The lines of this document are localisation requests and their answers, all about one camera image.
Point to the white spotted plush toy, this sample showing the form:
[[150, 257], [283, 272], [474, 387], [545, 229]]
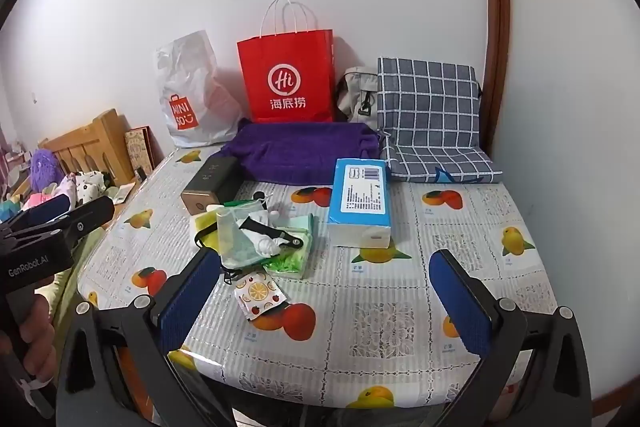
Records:
[[90, 187]]

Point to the green packet of cloths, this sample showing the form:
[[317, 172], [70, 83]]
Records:
[[235, 242]]

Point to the yellow black pouch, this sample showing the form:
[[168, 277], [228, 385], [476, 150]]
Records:
[[204, 223]]

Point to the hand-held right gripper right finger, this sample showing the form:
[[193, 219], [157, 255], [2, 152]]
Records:
[[460, 307]]

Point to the red paper bag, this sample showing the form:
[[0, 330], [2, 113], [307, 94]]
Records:
[[285, 72]]

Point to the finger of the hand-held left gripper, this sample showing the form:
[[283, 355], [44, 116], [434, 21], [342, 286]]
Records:
[[85, 218], [47, 206]]

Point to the green tissue packet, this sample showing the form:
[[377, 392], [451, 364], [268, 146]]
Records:
[[290, 264]]

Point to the white plastic bag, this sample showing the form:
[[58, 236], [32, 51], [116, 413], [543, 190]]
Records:
[[200, 97]]

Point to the yellow green bed sheet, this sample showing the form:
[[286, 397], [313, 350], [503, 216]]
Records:
[[80, 262]]

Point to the beige fabric bag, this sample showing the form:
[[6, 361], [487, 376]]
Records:
[[352, 94]]

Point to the purple plush toy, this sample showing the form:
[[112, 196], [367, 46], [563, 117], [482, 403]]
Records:
[[45, 169]]

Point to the grey checked cushion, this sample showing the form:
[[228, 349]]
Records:
[[430, 107]]

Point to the fruit-print sachet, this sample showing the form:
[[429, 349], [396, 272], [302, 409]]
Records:
[[257, 294]]

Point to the white cloth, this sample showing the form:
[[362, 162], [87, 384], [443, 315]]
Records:
[[267, 249]]

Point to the wooden headboard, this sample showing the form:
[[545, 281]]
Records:
[[100, 142]]

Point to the wooden door frame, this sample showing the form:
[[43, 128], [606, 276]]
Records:
[[495, 32]]

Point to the brown rectangular box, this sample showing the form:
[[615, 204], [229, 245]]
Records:
[[215, 177]]

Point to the purple towel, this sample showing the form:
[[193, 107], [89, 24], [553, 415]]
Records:
[[290, 152]]

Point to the brown patterned box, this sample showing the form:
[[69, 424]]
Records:
[[139, 147]]

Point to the fruit-print tablecloth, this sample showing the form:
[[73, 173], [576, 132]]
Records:
[[380, 287]]

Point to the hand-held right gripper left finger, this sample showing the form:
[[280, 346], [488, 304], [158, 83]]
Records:
[[190, 302]]

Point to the person's left hand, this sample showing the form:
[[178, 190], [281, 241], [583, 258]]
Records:
[[42, 342]]

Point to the blue tissue pack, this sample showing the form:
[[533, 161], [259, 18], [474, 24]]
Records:
[[360, 192]]

